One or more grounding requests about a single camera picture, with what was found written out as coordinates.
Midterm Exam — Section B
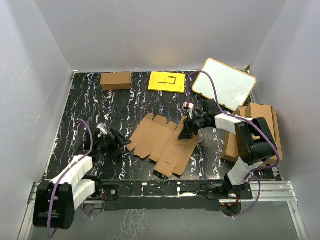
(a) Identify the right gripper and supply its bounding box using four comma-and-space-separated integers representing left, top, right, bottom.
178, 112, 209, 139

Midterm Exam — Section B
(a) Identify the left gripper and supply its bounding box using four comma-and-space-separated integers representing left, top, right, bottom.
97, 128, 132, 158

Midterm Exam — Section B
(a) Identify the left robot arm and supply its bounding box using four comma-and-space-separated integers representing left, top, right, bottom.
32, 124, 131, 230

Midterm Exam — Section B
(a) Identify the folded brown cardboard box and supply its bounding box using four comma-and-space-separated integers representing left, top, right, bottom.
100, 72, 132, 91

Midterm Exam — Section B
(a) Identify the stack of flat cardboard boxes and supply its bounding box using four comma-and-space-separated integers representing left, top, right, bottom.
221, 102, 283, 163

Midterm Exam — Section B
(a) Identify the yellow book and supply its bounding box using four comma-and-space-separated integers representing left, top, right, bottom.
148, 71, 185, 94

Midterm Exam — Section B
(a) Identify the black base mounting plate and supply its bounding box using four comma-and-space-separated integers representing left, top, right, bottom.
84, 180, 253, 211

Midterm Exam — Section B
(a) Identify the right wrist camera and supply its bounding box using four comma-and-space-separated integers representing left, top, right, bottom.
182, 102, 194, 119

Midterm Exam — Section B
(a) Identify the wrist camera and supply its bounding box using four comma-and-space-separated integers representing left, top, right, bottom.
182, 102, 194, 119
97, 123, 108, 138

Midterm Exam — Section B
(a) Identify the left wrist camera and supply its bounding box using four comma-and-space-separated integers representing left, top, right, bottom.
97, 123, 108, 138

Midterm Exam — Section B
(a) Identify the aluminium frame rail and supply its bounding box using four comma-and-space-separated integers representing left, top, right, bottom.
18, 181, 310, 240

